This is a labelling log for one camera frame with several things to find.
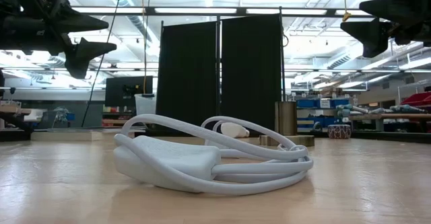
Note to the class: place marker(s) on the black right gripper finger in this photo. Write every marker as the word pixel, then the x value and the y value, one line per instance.
pixel 397 8
pixel 370 37

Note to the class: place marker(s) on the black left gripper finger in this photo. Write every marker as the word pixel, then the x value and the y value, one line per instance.
pixel 84 57
pixel 84 23

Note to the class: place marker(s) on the brass lamp socket wooden base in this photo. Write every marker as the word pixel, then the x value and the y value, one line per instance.
pixel 286 116

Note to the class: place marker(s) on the white LED lightbulb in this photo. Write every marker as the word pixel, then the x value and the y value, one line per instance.
pixel 234 130

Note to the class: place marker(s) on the black computer monitor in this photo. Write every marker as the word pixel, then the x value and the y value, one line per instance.
pixel 118 93

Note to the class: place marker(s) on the red storage bin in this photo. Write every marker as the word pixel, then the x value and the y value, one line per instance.
pixel 417 100

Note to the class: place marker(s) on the blue storage bin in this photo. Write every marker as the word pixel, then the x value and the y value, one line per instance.
pixel 323 121
pixel 340 103
pixel 306 103

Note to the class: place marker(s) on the clear plastic storage bin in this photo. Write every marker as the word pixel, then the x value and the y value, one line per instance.
pixel 145 104

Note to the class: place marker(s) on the wooden shelf board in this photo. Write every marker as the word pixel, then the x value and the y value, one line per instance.
pixel 13 110

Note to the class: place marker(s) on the wooden workbench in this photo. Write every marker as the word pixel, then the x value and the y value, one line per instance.
pixel 387 116

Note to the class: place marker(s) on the black aluminium table frame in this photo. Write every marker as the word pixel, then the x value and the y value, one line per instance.
pixel 13 136

